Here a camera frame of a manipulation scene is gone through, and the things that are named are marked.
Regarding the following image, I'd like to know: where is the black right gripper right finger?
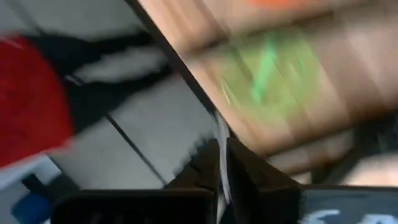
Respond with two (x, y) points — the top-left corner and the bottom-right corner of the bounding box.
(226, 136), (398, 224)

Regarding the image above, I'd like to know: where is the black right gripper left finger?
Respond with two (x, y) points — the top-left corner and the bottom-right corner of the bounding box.
(51, 138), (220, 224)

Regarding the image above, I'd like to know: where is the translucent orange plastic plate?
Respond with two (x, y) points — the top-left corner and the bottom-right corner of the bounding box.
(242, 0), (332, 10)

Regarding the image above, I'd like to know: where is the wooden shelf with black legs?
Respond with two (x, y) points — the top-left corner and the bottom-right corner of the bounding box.
(136, 0), (398, 55)

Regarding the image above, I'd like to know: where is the translucent green plastic plate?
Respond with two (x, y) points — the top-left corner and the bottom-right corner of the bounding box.
(214, 29), (330, 131)

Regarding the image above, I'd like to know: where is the blue plastic object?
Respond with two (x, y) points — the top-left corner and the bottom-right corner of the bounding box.
(11, 192), (52, 224)

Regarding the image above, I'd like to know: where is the person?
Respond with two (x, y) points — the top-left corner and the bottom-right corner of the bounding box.
(0, 30), (170, 170)

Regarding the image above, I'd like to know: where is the black metal table frame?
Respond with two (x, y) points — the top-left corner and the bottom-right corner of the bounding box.
(124, 0), (234, 139)

